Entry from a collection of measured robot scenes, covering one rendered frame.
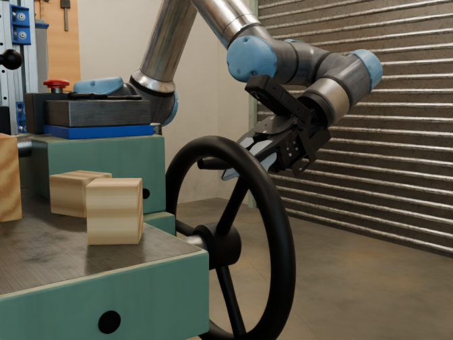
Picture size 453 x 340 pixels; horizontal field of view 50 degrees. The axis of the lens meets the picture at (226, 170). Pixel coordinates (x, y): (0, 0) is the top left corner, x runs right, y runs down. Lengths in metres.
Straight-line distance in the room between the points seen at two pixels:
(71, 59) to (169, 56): 2.91
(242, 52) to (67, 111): 0.35
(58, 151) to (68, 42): 3.57
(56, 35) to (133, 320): 3.78
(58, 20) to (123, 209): 3.74
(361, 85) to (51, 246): 0.62
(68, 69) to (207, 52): 1.39
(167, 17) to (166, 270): 0.90
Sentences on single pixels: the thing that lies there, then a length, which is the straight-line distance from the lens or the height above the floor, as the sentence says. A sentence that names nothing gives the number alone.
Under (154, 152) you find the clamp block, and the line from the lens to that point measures 0.56.
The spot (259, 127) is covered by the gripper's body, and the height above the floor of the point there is 0.96.
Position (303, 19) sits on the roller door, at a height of 1.60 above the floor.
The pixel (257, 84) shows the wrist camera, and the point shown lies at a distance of 0.74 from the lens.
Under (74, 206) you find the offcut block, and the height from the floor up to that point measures 0.91.
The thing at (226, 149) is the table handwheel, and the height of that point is 0.94.
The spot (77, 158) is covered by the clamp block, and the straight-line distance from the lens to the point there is 0.53.
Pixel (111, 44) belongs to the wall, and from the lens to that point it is 4.24.
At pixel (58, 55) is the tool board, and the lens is 4.03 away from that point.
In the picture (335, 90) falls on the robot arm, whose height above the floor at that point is 1.02.
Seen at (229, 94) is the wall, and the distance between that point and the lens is 4.68.
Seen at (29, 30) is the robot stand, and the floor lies 1.16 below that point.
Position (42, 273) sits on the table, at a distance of 0.32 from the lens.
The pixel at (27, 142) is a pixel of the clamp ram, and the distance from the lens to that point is 0.57.
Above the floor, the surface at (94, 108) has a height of 0.99.
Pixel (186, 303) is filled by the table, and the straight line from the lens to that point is 0.34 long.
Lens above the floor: 1.00
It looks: 9 degrees down
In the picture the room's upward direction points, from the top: straight up
